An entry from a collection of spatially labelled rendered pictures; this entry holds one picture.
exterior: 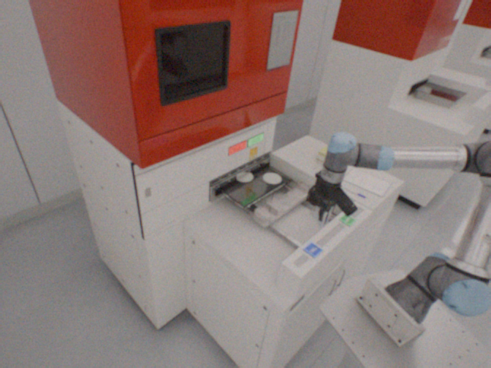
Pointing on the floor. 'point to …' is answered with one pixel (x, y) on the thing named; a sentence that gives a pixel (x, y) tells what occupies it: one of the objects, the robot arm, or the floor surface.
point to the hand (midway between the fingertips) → (323, 224)
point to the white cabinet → (262, 301)
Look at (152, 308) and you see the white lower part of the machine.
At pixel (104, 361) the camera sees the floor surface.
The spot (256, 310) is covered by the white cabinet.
